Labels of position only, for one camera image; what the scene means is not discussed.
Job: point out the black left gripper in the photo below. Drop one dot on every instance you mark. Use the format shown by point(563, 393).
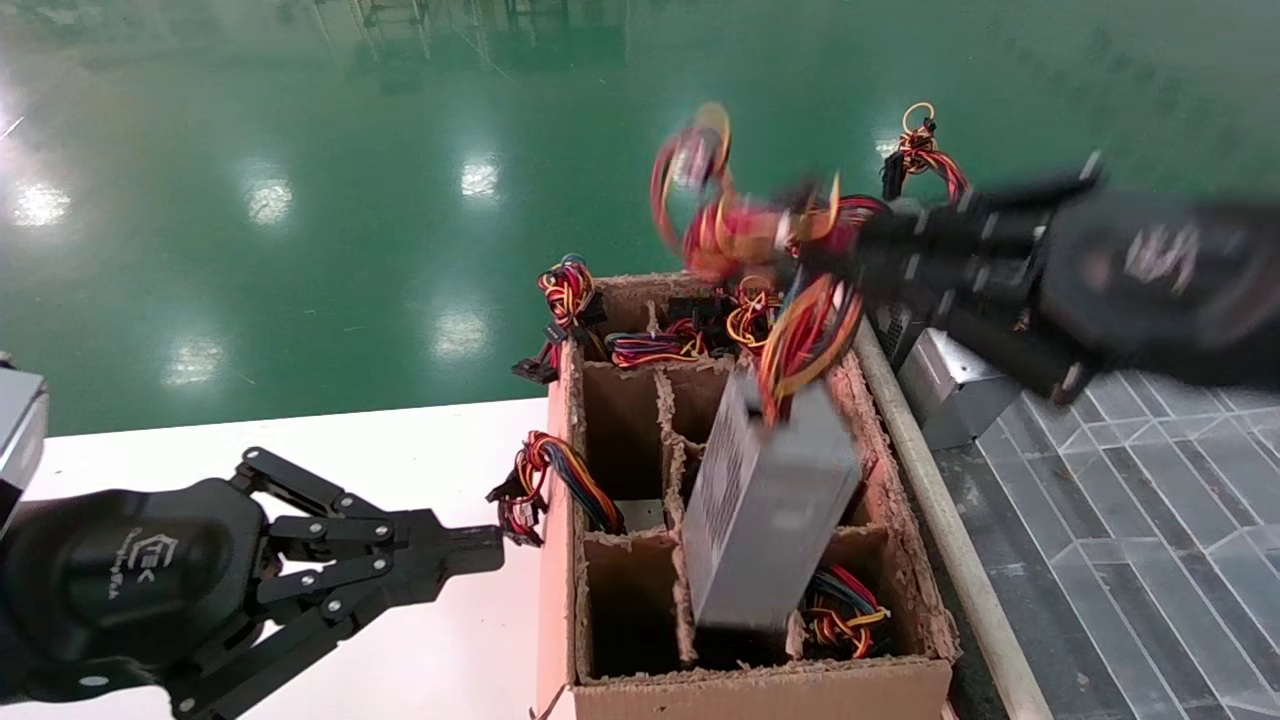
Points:
point(130, 580)

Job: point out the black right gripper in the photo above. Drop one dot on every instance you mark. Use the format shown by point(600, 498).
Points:
point(1150, 270)

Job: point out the cardboard box with dividers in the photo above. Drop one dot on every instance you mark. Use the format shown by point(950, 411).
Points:
point(620, 440)

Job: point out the transparent plastic grid tray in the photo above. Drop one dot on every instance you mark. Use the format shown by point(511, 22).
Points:
point(1150, 560)

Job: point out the long white rail pipe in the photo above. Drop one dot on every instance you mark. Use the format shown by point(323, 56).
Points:
point(950, 540)

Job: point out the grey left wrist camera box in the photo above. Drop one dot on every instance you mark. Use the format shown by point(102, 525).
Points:
point(18, 440)

